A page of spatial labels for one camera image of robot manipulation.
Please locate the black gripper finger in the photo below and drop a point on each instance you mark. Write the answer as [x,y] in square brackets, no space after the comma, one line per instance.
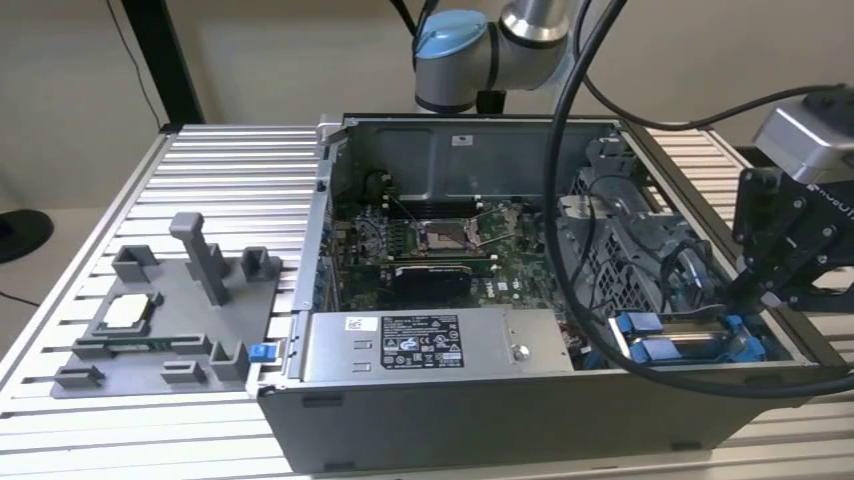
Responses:
[834,292]
[776,265]

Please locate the grey disk bay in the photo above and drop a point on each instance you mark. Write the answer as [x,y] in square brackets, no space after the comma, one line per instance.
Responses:
[776,350]

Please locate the black RAM slot bank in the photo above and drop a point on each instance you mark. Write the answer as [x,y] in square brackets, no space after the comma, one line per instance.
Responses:
[433,204]

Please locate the grey perforated drive cage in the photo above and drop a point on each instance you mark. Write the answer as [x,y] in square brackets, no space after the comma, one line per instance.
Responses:
[620,260]

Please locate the green motherboard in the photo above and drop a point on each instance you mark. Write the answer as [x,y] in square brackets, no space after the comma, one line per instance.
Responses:
[527,260]

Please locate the CPU socket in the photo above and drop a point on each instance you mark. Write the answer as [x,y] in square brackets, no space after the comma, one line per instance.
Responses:
[443,237]

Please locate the black graphics card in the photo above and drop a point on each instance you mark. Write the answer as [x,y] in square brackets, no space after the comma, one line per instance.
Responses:
[429,287]

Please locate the grey open PC case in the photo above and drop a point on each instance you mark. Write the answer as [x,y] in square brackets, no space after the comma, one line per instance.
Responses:
[467,425]

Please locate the thin locking lever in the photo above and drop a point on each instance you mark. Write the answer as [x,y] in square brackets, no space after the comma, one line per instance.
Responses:
[404,208]

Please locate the silver board heatsink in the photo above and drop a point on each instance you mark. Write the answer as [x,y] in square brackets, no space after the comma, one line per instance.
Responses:
[371,235]

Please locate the silver power supply unit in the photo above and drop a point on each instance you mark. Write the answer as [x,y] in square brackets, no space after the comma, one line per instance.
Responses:
[333,350]

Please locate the blue case latch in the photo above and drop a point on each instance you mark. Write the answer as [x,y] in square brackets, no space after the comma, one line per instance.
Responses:
[261,352]

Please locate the grey parts rack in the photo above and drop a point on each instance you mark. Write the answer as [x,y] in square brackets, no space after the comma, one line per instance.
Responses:
[173,280]

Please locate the green RAM stick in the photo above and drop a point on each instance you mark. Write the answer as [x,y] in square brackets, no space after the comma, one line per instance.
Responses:
[160,343]

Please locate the silver CPU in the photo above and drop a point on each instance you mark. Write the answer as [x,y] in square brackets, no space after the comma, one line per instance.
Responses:
[128,310]

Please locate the black round base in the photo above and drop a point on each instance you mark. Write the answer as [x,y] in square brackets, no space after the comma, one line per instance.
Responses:
[22,235]

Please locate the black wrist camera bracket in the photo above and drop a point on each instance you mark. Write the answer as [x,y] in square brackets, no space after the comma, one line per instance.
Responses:
[754,210]

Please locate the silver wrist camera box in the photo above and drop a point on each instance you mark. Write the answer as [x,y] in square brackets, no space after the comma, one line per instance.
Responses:
[800,145]

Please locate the black upright post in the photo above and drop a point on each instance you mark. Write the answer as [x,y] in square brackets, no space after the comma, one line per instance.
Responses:
[160,60]

